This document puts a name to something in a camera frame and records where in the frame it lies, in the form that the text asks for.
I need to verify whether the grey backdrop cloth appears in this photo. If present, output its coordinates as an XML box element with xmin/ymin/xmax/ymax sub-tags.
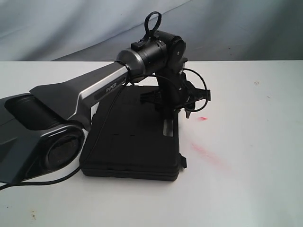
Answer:
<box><xmin>0</xmin><ymin>0</ymin><xmax>303</xmax><ymax>61</ymax></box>

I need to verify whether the left silver black robot arm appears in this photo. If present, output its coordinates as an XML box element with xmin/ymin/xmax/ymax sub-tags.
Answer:
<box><xmin>0</xmin><ymin>31</ymin><xmax>211</xmax><ymax>186</ymax></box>

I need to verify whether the black plastic tool case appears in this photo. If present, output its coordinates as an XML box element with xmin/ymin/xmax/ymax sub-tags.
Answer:
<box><xmin>80</xmin><ymin>86</ymin><xmax>187</xmax><ymax>181</ymax></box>

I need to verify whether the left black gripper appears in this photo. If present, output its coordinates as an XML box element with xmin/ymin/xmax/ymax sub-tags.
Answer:
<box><xmin>140</xmin><ymin>68</ymin><xmax>211</xmax><ymax>122</ymax></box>

